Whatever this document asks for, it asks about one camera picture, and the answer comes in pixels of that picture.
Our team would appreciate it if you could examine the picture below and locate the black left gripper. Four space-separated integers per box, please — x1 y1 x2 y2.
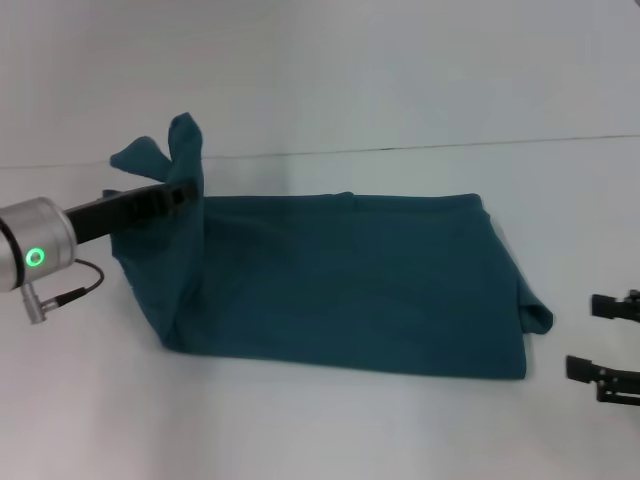
62 180 198 246

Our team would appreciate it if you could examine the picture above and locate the blue shirt with FREE print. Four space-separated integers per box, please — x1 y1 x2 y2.
108 112 555 382

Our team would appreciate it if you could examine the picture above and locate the left arm plug with cable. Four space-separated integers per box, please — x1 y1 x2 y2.
19 257 105 326

